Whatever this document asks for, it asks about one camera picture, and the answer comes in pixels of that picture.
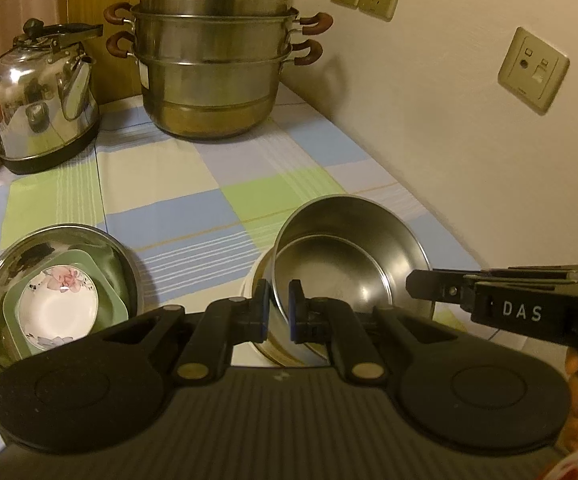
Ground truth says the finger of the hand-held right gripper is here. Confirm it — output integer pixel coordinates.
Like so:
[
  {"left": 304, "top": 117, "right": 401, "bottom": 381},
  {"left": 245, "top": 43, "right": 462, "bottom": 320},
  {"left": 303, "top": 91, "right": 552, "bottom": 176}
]
[{"left": 406, "top": 269, "right": 480, "bottom": 307}]

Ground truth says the stainless steel steamer pot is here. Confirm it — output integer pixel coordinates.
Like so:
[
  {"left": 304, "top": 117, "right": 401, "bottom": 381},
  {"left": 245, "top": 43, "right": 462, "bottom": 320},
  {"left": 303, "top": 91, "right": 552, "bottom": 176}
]
[{"left": 104, "top": 0, "right": 334, "bottom": 141}]

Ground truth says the beige wall data socket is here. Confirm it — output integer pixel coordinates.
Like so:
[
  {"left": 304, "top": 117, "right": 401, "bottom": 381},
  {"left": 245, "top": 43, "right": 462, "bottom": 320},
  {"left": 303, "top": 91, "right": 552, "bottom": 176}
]
[{"left": 498, "top": 26, "right": 570, "bottom": 115}]

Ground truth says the stainless steel kettle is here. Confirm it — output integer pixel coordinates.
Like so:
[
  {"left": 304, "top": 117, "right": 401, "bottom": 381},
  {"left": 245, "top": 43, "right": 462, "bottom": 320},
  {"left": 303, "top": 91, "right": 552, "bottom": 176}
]
[{"left": 0, "top": 18, "right": 104, "bottom": 176}]

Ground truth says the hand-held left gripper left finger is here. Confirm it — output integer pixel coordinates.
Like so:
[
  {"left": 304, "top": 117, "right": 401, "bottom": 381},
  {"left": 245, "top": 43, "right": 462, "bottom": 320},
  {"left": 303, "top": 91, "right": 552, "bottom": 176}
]
[{"left": 89, "top": 280, "right": 272, "bottom": 386}]

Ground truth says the green square plate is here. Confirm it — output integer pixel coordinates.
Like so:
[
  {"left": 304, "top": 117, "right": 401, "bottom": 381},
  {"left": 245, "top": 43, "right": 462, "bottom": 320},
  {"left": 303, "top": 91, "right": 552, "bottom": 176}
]
[{"left": 3, "top": 249, "right": 130, "bottom": 361}]

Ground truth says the white floral saucer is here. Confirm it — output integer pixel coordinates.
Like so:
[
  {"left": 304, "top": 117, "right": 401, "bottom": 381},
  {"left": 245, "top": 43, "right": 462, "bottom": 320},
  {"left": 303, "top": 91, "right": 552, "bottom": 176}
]
[{"left": 17, "top": 265, "right": 100, "bottom": 352}]

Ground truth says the stainless steel straight-sided bowl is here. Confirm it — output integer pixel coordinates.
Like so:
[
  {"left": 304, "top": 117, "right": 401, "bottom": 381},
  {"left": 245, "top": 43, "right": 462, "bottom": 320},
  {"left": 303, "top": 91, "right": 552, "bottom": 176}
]
[{"left": 270, "top": 195, "right": 437, "bottom": 366}]

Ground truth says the checkered tablecloth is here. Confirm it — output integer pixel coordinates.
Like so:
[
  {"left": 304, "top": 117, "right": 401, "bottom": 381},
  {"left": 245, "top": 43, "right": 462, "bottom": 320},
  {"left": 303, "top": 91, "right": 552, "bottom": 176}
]
[{"left": 0, "top": 82, "right": 487, "bottom": 466}]

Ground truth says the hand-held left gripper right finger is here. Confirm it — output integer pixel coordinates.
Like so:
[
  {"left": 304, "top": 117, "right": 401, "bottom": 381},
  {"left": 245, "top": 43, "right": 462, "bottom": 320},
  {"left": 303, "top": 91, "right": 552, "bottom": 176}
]
[{"left": 289, "top": 280, "right": 470, "bottom": 385}]

